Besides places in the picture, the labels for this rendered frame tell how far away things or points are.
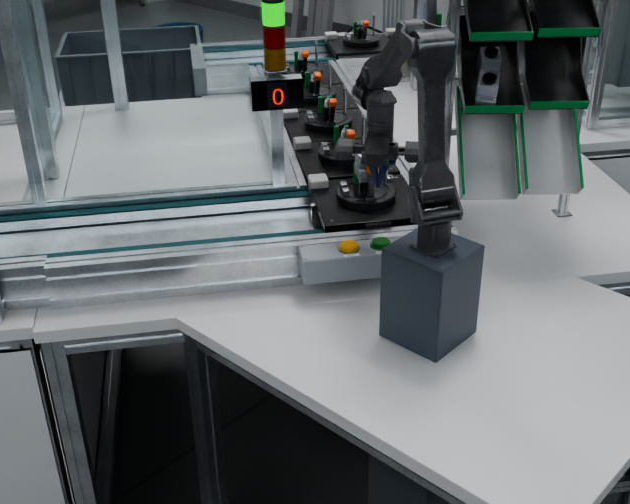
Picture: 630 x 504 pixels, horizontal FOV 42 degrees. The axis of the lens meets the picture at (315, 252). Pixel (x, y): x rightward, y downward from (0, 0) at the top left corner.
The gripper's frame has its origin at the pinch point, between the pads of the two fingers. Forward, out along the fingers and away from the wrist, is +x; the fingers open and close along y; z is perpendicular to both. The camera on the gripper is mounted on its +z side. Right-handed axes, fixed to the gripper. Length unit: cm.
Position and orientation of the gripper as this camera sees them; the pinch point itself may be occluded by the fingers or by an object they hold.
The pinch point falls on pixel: (378, 172)
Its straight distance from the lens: 177.4
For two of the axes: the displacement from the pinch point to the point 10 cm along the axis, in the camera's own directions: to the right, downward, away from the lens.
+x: 0.1, 8.7, 4.9
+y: 9.9, 0.5, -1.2
